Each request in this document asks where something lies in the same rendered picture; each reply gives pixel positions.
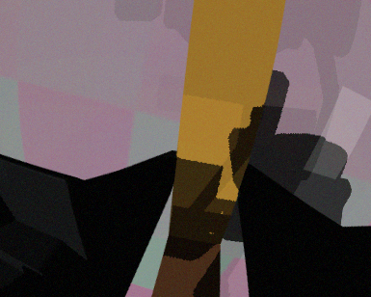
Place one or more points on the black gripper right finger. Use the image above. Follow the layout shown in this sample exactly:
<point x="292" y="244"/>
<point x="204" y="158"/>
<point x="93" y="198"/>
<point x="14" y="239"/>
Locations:
<point x="293" y="250"/>

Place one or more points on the orange-yellow bar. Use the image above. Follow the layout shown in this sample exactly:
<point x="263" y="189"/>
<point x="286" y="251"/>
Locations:
<point x="231" y="54"/>

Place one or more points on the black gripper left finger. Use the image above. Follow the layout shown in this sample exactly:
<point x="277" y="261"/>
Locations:
<point x="106" y="221"/>

